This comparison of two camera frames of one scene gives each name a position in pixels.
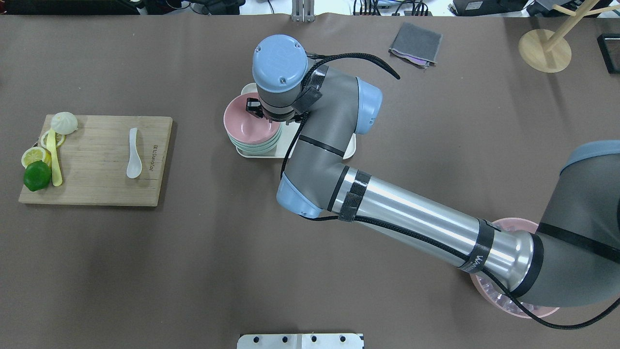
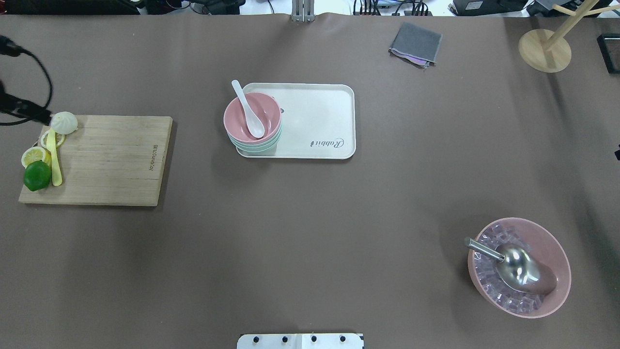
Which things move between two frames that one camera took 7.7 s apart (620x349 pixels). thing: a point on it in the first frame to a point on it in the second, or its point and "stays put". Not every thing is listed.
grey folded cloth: [417, 45] stays put
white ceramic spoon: [134, 166] to [255, 125]
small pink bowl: [246, 127] stays put
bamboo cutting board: [94, 159] stays put
